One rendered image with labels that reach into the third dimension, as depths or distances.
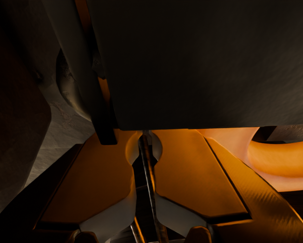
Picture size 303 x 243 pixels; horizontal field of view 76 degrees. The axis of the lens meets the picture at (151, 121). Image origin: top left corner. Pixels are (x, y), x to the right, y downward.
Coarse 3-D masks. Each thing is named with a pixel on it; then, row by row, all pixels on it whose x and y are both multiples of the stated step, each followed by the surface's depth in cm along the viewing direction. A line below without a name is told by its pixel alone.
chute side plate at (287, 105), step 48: (96, 0) 3; (144, 0) 3; (192, 0) 3; (240, 0) 3; (288, 0) 3; (144, 48) 3; (192, 48) 3; (240, 48) 3; (288, 48) 3; (144, 96) 4; (192, 96) 4; (240, 96) 4; (288, 96) 4
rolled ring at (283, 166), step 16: (224, 128) 10; (240, 128) 10; (256, 128) 10; (224, 144) 11; (240, 144) 11; (256, 144) 16; (272, 144) 17; (288, 144) 17; (256, 160) 15; (272, 160) 16; (288, 160) 16; (272, 176) 15; (288, 176) 15
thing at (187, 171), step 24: (168, 144) 9; (192, 144) 9; (168, 168) 7; (192, 168) 7; (216, 168) 7; (168, 192) 6; (192, 192) 6; (216, 192) 6; (168, 216) 7; (192, 216) 6; (216, 216) 6; (240, 216) 6
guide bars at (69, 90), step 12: (96, 48) 4; (60, 60) 4; (96, 60) 4; (60, 72) 4; (96, 72) 4; (60, 84) 5; (72, 84) 5; (72, 96) 5; (72, 108) 6; (84, 108) 5
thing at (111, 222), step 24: (96, 144) 9; (120, 144) 9; (72, 168) 8; (96, 168) 8; (120, 168) 8; (72, 192) 7; (96, 192) 7; (120, 192) 7; (48, 216) 6; (72, 216) 6; (96, 216) 6; (120, 216) 7
